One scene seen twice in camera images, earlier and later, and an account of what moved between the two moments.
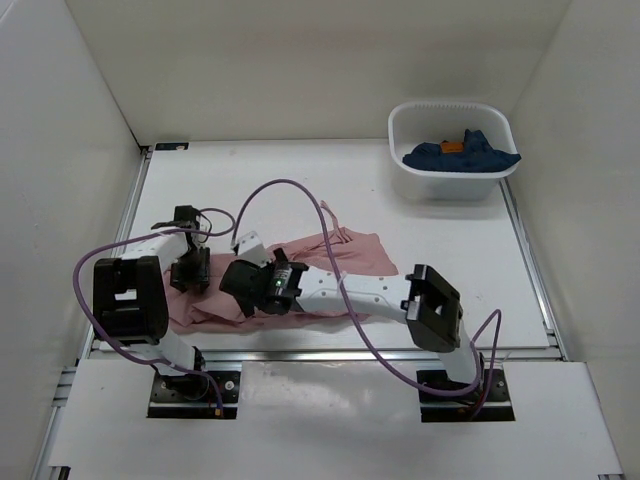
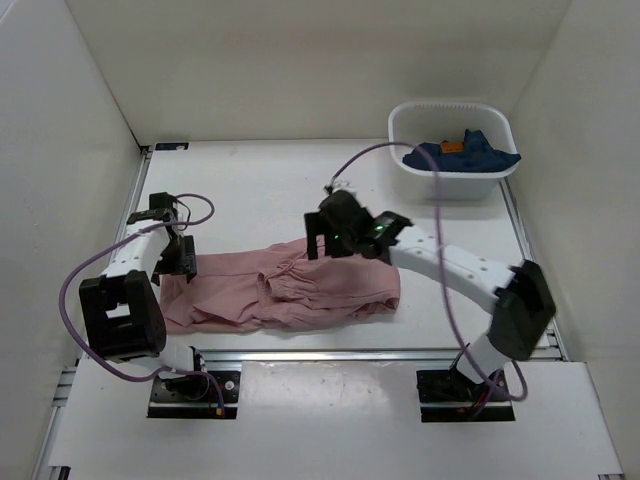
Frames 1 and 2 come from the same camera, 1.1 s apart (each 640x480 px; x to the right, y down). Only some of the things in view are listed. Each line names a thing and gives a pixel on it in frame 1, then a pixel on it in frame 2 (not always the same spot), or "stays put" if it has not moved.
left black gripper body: x=192 y=268 → x=179 y=258
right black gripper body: x=247 y=306 → x=342 y=244
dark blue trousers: x=473 y=155 stays put
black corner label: x=172 y=146 stays put
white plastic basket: x=412 y=123 stays put
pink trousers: x=350 y=249 stays put
